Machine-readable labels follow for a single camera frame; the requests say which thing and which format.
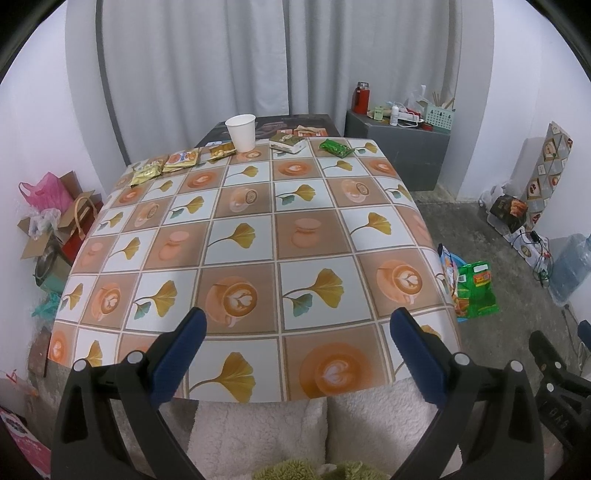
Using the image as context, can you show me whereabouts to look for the tan flat box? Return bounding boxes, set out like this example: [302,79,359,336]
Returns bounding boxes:
[269,130,305,154]

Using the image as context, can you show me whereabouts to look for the black cable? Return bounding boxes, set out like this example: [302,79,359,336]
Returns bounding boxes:
[512,228,555,287]

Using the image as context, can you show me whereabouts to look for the grey curtain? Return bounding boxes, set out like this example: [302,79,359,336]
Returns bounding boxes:
[65,0,495,162]

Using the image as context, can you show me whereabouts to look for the patterned tablecloth roll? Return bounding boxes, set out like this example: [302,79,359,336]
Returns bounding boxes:
[522,121,575,232]

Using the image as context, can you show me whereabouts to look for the black curved pole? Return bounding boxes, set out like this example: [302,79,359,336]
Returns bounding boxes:
[95,0,130,164]

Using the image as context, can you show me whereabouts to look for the gold snack packet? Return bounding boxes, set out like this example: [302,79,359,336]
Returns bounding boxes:
[130,159,167,186]

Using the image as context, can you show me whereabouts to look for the green snack bag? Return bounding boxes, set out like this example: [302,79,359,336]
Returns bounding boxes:
[455,261,500,319]

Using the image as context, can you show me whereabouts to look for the large pink snack bag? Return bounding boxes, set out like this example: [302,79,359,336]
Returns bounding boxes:
[436,244,462,315]

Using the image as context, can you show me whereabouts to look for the blue water jug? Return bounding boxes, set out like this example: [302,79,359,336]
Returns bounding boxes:
[547,233,591,305]

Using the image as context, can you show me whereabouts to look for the teal cardboard box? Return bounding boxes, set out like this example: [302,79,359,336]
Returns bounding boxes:
[34,242,72,294]

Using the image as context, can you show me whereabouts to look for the orange snack packet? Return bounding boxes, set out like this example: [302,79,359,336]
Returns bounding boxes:
[163,150,200,175]

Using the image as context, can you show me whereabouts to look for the dark printed flat box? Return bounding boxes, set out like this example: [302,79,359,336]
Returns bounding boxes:
[196,114,342,148]

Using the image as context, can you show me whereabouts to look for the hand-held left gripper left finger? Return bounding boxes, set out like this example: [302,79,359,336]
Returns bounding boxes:
[51,307,208,480]

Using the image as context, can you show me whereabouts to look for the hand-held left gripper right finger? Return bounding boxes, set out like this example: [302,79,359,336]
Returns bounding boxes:
[389,308,548,480]

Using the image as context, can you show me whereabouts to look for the black snack bag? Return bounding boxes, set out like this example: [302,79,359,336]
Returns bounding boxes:
[489,194,528,233]

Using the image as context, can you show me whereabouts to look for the blue plastic basin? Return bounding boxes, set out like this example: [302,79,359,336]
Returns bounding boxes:
[438,253,476,324]

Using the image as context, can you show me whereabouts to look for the teal pen holder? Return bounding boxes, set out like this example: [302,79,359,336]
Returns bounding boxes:
[424,104,455,134]

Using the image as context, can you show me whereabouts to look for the small green snack packet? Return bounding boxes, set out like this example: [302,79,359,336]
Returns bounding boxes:
[320,139,356,159]

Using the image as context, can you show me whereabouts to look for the red thermos bottle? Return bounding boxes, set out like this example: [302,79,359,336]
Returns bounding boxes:
[353,82,371,114]

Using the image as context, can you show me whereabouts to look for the pink printed box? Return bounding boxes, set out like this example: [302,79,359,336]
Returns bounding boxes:
[0,406,51,476]

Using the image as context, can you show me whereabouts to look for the white paper cup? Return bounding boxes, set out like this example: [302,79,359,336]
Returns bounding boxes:
[225,114,257,153]

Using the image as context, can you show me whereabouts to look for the red gift bag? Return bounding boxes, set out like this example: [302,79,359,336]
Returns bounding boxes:
[62,189,105,261]

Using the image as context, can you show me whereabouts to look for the grey cabinet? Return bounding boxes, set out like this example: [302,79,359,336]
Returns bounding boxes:
[344,110,451,191]

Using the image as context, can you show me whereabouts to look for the open cardboard box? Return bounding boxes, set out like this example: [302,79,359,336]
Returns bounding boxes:
[17,171,77,261]

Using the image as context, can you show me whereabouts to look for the pink plastic bag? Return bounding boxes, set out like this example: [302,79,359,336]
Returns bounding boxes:
[18,172,75,210]

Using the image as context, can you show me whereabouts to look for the white fluffy cushion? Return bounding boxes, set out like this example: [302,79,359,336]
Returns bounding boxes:
[325,392,467,480]
[189,399,328,480]

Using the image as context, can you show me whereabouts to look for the green fluffy cloth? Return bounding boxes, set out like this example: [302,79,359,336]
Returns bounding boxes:
[252,457,398,480]

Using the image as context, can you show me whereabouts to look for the teal crumpled paper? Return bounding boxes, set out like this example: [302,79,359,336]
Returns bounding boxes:
[31,292,63,319]

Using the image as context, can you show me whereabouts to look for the brown board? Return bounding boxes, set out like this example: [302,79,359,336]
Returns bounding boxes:
[28,330,51,377]

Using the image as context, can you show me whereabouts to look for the white plastic bag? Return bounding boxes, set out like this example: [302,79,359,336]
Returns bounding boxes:
[28,208,61,238]

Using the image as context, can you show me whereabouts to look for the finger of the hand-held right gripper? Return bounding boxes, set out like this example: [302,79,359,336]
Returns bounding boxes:
[529,330,591,457]

